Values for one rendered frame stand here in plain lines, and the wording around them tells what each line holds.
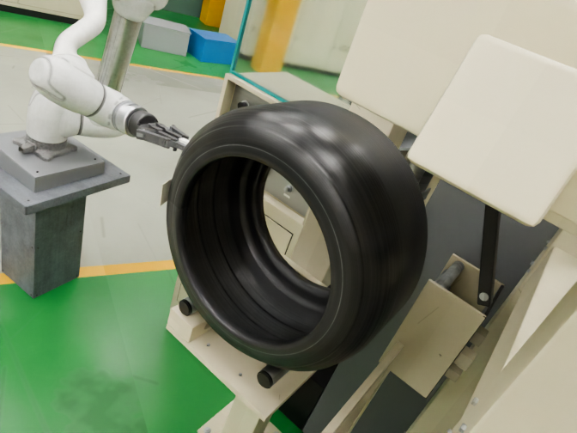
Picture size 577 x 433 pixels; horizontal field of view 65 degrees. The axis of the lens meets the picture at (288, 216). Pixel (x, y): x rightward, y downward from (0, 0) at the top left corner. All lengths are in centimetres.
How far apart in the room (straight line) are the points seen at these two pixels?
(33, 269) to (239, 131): 164
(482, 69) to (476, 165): 6
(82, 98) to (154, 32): 537
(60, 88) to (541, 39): 108
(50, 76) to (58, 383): 132
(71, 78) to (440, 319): 107
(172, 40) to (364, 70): 626
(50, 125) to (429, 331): 160
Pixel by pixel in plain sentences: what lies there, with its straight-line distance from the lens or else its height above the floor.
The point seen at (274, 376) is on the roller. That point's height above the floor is 92.
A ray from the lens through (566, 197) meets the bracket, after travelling 43.
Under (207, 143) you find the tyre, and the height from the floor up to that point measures 136.
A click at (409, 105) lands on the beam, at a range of 46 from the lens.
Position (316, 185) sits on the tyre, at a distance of 80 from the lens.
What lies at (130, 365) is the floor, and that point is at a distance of 223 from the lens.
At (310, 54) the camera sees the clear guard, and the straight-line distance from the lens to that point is 161.
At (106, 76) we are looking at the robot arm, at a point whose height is 110.
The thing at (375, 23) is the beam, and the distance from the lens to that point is 48.
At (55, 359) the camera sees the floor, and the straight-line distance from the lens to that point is 225.
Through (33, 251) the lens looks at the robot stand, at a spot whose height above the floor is 29.
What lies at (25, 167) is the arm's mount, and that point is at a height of 73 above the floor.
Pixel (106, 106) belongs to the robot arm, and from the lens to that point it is 135.
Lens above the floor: 175
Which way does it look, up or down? 30 degrees down
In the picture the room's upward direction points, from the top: 20 degrees clockwise
